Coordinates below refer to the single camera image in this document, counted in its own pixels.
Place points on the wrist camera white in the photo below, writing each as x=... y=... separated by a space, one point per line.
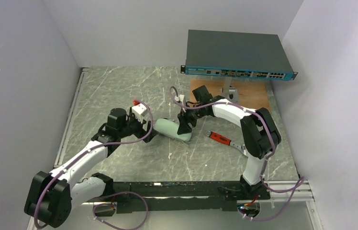
x=139 y=110
x=182 y=101

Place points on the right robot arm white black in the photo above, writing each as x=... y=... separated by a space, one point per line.
x=259 y=132

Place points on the wooden board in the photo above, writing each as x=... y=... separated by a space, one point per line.
x=252 y=95

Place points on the grey metal stand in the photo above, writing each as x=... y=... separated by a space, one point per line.
x=229 y=92

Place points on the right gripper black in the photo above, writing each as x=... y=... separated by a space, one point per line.
x=184 y=120

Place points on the mint green umbrella case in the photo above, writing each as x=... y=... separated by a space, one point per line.
x=169 y=129

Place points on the red handled adjustable wrench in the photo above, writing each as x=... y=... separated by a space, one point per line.
x=226 y=141

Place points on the aluminium rail frame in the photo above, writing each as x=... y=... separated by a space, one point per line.
x=53 y=195

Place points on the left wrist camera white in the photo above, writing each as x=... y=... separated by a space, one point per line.
x=139 y=110

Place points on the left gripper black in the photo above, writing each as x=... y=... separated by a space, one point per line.
x=147 y=129

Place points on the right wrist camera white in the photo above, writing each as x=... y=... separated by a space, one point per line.
x=182 y=101

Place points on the network switch blue front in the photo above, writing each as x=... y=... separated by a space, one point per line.
x=237 y=55

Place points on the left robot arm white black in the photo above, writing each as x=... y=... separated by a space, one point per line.
x=53 y=195

